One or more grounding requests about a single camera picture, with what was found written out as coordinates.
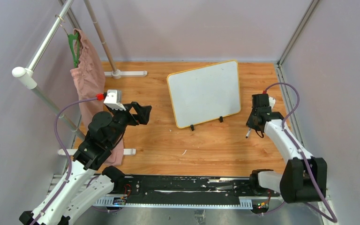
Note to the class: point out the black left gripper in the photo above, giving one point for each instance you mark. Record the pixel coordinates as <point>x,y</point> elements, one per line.
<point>142,115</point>

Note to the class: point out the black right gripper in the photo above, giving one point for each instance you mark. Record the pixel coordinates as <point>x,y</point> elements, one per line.
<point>250,123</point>

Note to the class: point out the white whiteboard marker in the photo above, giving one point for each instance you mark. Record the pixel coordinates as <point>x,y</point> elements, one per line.
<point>248,133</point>

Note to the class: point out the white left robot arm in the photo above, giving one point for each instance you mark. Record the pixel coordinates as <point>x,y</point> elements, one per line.
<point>65,204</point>

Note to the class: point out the yellow framed whiteboard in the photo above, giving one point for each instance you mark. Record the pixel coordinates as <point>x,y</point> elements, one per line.
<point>205,93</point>

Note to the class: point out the pink hanging garment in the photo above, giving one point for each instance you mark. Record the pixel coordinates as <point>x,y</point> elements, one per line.
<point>89,78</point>

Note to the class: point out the green clothes hanger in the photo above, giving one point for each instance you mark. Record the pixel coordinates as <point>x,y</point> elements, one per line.
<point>75,46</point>

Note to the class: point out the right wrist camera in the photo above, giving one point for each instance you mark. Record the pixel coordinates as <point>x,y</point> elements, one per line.
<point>272,101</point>

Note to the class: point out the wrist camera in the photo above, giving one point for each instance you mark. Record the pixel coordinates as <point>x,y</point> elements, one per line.
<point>272,101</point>
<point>113,100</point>

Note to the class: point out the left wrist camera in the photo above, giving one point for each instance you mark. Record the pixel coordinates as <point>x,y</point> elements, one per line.
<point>113,100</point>

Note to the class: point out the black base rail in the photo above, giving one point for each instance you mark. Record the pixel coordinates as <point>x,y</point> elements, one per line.
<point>190,192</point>

